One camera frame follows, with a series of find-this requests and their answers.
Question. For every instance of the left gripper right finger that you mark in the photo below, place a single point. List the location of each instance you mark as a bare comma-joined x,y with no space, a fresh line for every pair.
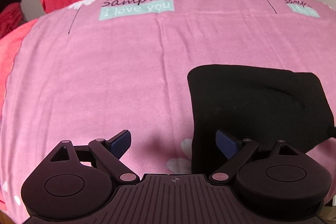
237,152

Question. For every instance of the pink printed bed sheet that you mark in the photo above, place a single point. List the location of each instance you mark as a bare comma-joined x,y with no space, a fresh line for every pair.
97,67

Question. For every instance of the pile of red clothes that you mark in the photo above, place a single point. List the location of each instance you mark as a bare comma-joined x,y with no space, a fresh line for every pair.
11,18

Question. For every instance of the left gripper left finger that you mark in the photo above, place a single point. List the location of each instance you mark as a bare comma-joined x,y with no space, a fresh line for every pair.
107,154

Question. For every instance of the black pants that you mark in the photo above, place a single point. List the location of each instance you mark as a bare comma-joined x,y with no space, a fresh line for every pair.
261,104

